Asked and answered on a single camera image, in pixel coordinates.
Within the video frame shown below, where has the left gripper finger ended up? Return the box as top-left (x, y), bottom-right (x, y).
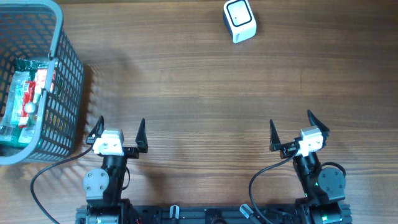
top-left (86, 116), bottom-right (104, 145)
top-left (135, 118), bottom-right (148, 153)

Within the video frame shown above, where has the white barcode scanner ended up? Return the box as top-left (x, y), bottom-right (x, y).
top-left (223, 0), bottom-right (257, 44)

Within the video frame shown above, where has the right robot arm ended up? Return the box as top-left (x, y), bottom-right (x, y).
top-left (263, 110), bottom-right (353, 224)

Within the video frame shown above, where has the dark grey mesh basket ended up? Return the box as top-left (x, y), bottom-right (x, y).
top-left (1, 0), bottom-right (85, 166)

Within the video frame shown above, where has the yellow liquid bottle silver cap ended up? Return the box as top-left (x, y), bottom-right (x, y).
top-left (24, 102), bottom-right (38, 123)

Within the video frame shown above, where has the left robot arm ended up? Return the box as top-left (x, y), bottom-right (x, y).
top-left (75, 116), bottom-right (149, 224)

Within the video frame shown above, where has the light green wipes sachet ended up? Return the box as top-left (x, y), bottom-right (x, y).
top-left (9, 71), bottom-right (32, 128)

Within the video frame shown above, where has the green 3M gloves package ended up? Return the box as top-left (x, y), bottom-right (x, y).
top-left (1, 58), bottom-right (49, 147)

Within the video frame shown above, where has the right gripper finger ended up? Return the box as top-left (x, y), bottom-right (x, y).
top-left (269, 119), bottom-right (281, 151)
top-left (307, 110), bottom-right (330, 137)

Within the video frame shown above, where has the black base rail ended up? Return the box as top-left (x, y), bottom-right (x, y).
top-left (75, 204), bottom-right (353, 224)

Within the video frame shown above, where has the red snack stick packet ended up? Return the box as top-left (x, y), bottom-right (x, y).
top-left (19, 68), bottom-right (47, 128)

